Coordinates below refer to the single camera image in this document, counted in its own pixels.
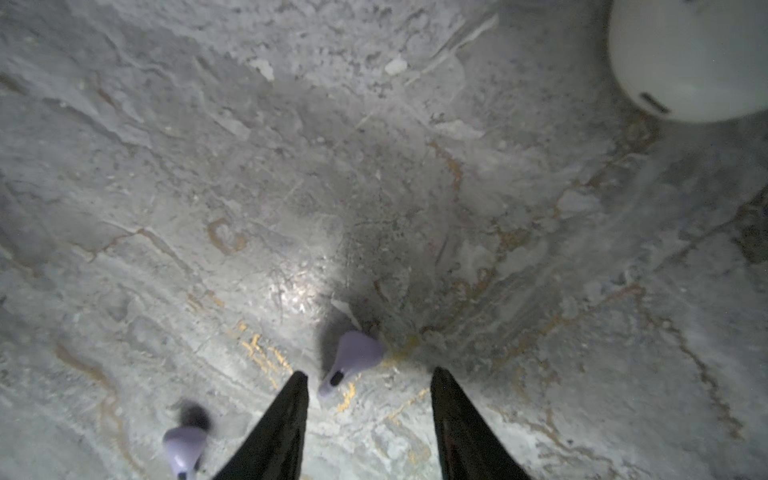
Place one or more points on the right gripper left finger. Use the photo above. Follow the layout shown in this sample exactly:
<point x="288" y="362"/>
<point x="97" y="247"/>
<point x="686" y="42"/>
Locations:
<point x="274" y="448"/>

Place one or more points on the purple earbud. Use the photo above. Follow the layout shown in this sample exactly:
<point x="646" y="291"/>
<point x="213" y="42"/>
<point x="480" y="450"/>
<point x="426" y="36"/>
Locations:
<point x="356" y="352"/>
<point x="183" y="447"/>

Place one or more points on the white earbud charging case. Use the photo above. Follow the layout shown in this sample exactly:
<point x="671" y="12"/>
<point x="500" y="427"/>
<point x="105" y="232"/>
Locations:
<point x="691" y="61"/>

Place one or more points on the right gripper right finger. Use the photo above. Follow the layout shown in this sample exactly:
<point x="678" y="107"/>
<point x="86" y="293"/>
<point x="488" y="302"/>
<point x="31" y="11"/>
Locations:
<point x="468" y="449"/>

